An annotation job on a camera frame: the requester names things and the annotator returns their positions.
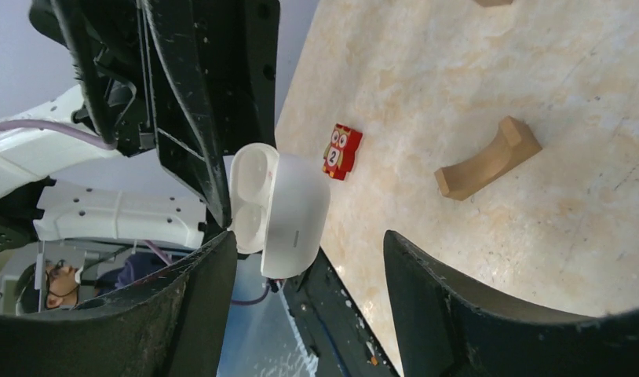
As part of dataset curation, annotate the wooden arch block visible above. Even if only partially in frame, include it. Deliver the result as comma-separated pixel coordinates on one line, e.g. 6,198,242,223
435,116,542,201

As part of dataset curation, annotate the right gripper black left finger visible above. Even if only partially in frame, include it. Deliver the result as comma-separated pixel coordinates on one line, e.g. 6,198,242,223
0,231,237,376

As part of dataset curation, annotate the person with glasses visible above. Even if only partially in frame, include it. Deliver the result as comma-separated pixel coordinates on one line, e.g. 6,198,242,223
15,259,79,315

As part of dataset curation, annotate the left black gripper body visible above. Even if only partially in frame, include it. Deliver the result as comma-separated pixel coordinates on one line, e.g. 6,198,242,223
29,1,155,157

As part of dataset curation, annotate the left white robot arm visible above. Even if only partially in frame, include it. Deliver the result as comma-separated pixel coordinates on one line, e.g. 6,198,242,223
0,1,280,250

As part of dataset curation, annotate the small wooden cube near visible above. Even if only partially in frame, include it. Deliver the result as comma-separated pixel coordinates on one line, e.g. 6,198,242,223
474,0,513,8

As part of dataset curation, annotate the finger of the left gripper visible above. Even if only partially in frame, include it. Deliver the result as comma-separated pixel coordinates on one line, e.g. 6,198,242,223
194,0,280,155

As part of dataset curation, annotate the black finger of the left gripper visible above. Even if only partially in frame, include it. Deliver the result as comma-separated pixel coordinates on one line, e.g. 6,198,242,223
144,1,232,229

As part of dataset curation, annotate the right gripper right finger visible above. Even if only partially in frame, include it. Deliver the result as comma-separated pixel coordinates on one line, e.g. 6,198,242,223
383,230,639,376

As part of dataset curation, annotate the white earbud charging case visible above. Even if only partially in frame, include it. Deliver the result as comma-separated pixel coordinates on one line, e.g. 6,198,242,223
228,143,330,279

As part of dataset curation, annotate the red owl number block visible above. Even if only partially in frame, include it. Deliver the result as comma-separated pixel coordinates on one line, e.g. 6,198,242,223
322,123,363,181

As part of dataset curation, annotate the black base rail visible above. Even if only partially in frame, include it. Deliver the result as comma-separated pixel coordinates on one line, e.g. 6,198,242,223
283,251,399,377

